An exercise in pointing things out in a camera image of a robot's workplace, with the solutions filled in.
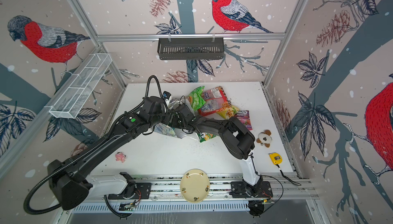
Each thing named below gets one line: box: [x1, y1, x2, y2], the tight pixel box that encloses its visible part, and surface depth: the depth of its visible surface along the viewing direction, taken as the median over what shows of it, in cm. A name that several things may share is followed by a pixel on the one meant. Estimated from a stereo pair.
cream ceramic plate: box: [180, 168, 211, 204], surface depth 76 cm
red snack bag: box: [198, 85, 232, 117], surface depth 106 cm
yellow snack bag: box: [216, 105, 240, 120], surface depth 102 cm
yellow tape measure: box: [268, 152, 283, 165], surface depth 84 cm
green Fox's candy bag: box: [197, 132, 217, 143], surface depth 92 cm
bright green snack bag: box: [187, 85, 207, 111], surface depth 97 cm
